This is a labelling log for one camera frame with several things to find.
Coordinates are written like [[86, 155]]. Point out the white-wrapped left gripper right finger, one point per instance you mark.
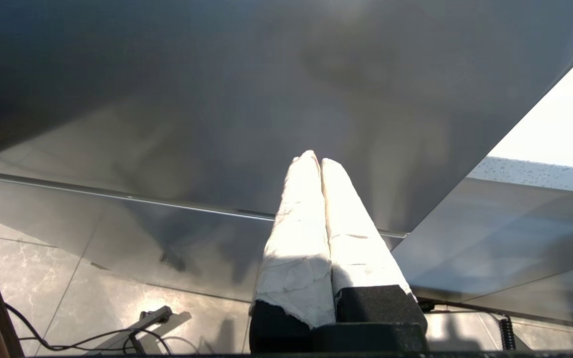
[[361, 248]]

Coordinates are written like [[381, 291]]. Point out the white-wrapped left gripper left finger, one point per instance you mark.
[[296, 248]]

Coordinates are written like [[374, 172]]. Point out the grey under-counter cabinet door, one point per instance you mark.
[[515, 238]]

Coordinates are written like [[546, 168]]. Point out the grey steel cabinet front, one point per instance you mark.
[[167, 99]]

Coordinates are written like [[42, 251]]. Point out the grey metal floor bracket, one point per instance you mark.
[[157, 314]]

